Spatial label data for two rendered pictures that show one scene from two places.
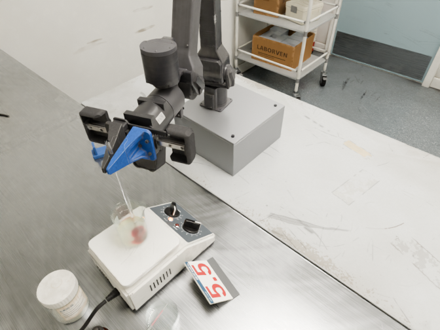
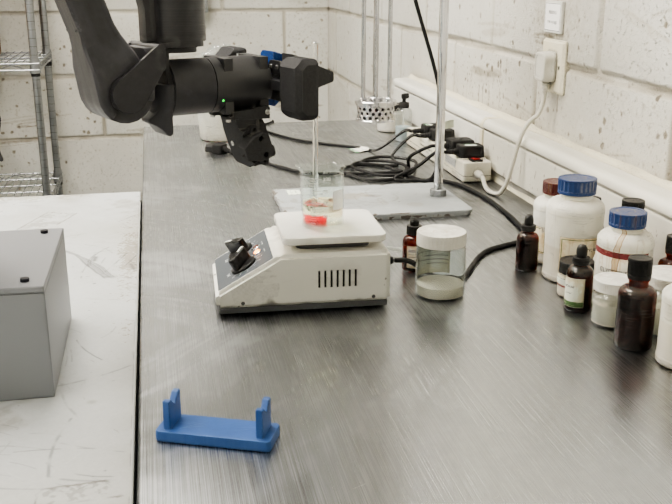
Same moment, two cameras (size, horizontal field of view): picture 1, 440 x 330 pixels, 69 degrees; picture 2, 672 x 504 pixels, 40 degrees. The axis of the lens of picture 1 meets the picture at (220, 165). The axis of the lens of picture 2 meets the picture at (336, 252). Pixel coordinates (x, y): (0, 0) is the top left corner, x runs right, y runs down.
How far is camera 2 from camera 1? 141 cm
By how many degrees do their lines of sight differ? 111
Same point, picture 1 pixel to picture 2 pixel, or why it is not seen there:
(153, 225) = (291, 224)
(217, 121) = (18, 250)
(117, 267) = (363, 216)
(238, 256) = (206, 268)
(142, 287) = not seen: hidden behind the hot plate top
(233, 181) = (83, 313)
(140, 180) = (225, 364)
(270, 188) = not seen: hidden behind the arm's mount
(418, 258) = (45, 224)
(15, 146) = not seen: outside the picture
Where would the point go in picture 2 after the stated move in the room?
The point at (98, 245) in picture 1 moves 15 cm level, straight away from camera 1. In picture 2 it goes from (373, 229) to (375, 270)
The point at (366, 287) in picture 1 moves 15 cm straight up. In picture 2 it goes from (126, 229) to (119, 130)
